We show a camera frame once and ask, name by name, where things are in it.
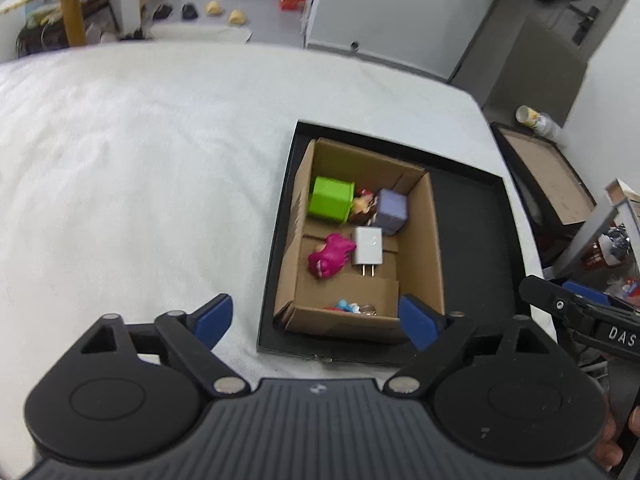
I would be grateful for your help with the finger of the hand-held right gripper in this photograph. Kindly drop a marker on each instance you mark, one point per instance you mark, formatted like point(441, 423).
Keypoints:
point(587, 291)
point(555, 302)

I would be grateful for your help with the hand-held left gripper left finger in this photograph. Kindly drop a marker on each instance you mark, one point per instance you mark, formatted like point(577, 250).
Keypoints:
point(215, 320)

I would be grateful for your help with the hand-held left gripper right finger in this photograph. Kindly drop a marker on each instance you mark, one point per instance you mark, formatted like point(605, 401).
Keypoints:
point(417, 322)

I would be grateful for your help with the white charger plug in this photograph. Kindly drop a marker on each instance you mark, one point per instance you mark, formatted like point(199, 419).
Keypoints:
point(367, 247)

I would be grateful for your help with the pink toy figure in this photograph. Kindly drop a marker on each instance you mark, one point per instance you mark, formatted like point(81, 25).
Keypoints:
point(330, 255)

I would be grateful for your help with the lavender box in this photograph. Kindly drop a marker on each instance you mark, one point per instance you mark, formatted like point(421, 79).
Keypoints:
point(391, 210)

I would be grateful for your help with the person's right hand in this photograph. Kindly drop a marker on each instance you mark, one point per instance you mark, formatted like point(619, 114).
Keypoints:
point(607, 447)

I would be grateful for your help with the black tray with brown bottom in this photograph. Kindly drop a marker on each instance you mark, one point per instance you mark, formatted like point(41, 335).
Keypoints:
point(550, 175)

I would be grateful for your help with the brown-haired doll figure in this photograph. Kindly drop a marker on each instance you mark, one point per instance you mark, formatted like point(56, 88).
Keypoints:
point(362, 207)

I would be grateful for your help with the green cube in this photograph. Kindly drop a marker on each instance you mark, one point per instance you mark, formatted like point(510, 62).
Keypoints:
point(330, 200)

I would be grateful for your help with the stack of paper cups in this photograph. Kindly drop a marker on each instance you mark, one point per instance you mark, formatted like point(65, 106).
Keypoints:
point(537, 121)

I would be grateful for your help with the grey door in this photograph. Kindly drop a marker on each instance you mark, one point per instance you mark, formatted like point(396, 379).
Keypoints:
point(540, 60)

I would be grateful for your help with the beige slipper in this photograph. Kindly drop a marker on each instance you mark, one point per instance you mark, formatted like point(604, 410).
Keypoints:
point(214, 8)
point(237, 17)

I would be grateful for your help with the black slipper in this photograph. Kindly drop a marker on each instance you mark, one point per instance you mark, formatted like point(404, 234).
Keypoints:
point(189, 11)
point(162, 11)

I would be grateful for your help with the white cabinet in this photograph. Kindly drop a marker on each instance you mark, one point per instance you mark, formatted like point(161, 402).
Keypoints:
point(400, 5)

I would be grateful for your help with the wooden table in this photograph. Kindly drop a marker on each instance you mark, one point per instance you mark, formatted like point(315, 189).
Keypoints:
point(72, 15)

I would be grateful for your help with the grey metal frame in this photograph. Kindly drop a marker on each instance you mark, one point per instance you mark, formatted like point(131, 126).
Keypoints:
point(590, 230)

